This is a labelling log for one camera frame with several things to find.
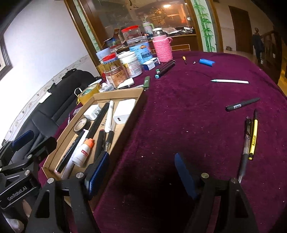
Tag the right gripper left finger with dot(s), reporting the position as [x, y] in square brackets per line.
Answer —
[48, 214]

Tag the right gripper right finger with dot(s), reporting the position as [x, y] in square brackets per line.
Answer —
[234, 214]

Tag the black gel pen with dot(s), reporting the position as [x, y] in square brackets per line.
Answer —
[246, 149]

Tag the silver marker pen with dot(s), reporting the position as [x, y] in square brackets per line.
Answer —
[108, 121]

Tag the white long tube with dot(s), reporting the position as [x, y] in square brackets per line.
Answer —
[68, 169]

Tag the black sofa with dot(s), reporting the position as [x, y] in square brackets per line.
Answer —
[48, 116]

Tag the white glue bottle orange cap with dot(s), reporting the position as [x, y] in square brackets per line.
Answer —
[83, 152]

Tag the yellow black pen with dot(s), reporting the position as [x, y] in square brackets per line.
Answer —
[254, 135]

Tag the black electrical tape roll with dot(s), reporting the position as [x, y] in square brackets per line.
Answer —
[81, 125]

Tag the black marker grey cap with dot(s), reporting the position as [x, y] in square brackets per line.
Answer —
[95, 125]

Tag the purple tablecloth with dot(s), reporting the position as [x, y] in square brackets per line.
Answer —
[185, 113]

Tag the white charger with prongs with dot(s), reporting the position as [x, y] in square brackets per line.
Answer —
[92, 112]

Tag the black marker on table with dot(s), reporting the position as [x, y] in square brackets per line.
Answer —
[241, 104]

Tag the yellow packing tape roll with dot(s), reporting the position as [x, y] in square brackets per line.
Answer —
[88, 92]

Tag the white power adapter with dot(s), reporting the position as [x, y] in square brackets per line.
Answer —
[123, 111]

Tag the white barcode box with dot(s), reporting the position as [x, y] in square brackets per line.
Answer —
[106, 88]

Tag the white pen on table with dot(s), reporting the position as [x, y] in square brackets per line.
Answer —
[230, 81]

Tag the clear jar with sticks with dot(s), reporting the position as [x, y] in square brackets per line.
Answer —
[116, 76]

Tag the green lighter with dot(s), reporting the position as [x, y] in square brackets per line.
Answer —
[146, 83]

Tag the blue lighter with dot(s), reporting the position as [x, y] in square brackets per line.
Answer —
[206, 62]

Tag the black marker blue cap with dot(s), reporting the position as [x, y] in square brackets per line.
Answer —
[164, 70]

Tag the black marker green cap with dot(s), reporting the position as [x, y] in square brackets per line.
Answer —
[164, 65]

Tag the small white blue box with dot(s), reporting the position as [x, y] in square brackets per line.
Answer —
[151, 64]

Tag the white supplement jar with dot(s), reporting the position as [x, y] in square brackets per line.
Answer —
[130, 61]

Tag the pink knitted bottle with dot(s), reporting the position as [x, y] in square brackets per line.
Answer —
[161, 43]

